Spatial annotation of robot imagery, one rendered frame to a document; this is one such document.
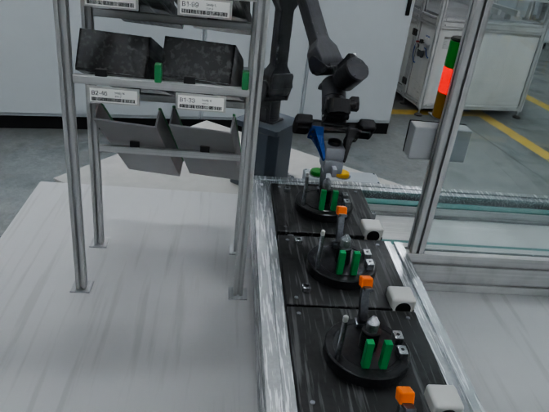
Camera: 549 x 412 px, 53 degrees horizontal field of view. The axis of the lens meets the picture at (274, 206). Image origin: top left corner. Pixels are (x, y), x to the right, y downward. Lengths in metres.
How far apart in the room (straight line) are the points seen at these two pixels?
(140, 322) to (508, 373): 0.72
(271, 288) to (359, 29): 3.55
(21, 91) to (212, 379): 3.53
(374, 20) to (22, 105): 2.65
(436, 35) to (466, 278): 4.16
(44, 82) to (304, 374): 3.63
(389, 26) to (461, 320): 3.50
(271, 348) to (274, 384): 0.08
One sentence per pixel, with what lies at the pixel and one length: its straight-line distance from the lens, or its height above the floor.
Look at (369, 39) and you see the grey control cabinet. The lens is 4.52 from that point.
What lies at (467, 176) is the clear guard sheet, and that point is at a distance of 1.22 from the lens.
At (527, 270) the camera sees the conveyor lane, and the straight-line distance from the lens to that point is 1.40.
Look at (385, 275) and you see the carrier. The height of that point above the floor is 0.97.
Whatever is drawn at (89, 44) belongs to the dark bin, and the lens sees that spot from 1.08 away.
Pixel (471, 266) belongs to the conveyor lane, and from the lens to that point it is 1.33.
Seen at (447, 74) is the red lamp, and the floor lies 1.35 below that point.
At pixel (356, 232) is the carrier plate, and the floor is 0.97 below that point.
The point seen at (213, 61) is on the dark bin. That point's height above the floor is 1.34.
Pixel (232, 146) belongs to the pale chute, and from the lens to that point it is 1.19.
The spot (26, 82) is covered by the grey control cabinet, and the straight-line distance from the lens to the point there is 4.31.
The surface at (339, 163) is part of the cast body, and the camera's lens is 1.26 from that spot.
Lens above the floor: 1.59
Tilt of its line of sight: 28 degrees down
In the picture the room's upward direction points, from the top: 7 degrees clockwise
